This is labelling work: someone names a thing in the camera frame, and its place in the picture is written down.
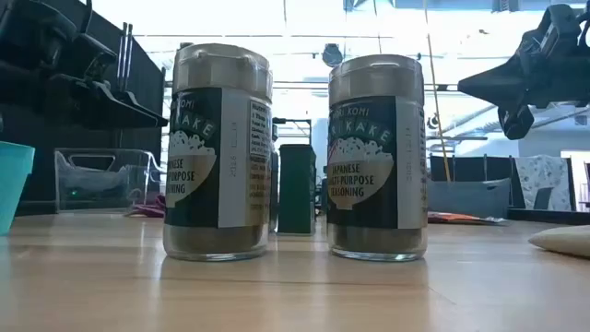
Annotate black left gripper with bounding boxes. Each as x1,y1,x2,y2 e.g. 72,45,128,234
0,0,170,131

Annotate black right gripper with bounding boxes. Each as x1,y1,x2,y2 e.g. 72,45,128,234
458,3,590,141

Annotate orange spice packet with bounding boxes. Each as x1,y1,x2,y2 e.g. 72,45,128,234
427,210,508,227

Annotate paper cup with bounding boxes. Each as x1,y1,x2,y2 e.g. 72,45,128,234
325,53,429,263

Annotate small dark block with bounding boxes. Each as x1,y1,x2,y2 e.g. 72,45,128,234
277,143,317,235

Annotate metal partition poles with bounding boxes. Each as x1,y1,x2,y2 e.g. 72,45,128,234
116,21,135,96

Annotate black divider panel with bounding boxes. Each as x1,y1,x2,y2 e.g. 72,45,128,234
428,154,513,184

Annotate white patterned cloth panel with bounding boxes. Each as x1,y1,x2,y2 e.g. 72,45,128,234
514,154,572,212

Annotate clear plastic bin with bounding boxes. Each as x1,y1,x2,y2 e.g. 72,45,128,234
53,148,166,215

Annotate grey translucent bin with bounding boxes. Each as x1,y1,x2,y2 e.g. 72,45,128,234
427,177,513,219

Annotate purple cloth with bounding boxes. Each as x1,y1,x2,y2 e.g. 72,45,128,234
123,194,166,219

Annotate teal plastic tray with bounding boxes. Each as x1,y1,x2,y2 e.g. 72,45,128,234
0,140,36,237

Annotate tan cloth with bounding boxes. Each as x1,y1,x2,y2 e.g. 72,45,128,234
527,224,590,259

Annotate yellow hanging cable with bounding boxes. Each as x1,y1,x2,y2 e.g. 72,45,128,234
422,0,453,184

